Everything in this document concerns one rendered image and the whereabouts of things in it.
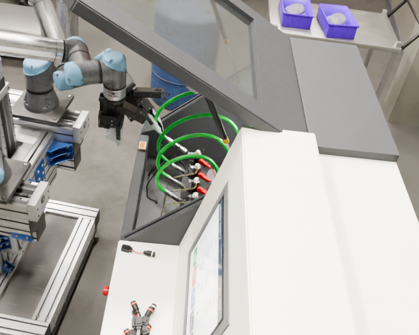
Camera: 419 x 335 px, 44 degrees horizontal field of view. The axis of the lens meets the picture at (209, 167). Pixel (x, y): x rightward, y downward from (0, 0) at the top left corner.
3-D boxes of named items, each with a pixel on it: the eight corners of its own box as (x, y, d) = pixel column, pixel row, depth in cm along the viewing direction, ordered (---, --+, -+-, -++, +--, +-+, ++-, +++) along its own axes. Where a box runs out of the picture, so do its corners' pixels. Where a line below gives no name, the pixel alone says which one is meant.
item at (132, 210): (139, 160, 252) (140, 133, 242) (148, 161, 253) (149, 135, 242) (120, 262, 206) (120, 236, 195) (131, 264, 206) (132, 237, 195)
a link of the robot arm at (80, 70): (62, 72, 173) (96, 70, 177) (68, 92, 165) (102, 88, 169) (61, 51, 168) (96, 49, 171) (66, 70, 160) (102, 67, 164)
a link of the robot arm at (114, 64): (98, 50, 168) (124, 48, 171) (98, 79, 175) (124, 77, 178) (102, 62, 163) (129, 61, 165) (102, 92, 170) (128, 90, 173)
